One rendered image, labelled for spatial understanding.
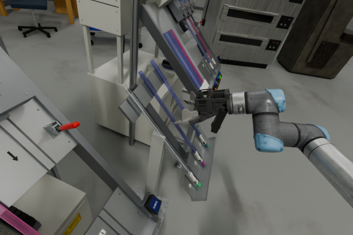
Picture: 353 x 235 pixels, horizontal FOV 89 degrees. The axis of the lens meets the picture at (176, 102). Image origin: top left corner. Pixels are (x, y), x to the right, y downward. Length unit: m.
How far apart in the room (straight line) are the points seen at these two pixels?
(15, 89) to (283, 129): 0.66
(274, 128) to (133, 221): 0.51
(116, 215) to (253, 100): 0.53
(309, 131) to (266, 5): 3.21
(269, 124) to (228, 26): 3.05
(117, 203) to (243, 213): 1.24
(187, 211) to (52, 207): 0.95
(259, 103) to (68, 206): 0.80
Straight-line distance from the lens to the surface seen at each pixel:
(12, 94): 0.50
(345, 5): 4.53
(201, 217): 1.58
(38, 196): 0.96
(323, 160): 0.60
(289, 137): 0.61
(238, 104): 0.60
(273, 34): 4.00
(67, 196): 0.92
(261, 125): 0.58
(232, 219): 1.66
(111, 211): 0.63
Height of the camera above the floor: 1.42
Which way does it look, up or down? 37 degrees down
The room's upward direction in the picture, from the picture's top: 12 degrees clockwise
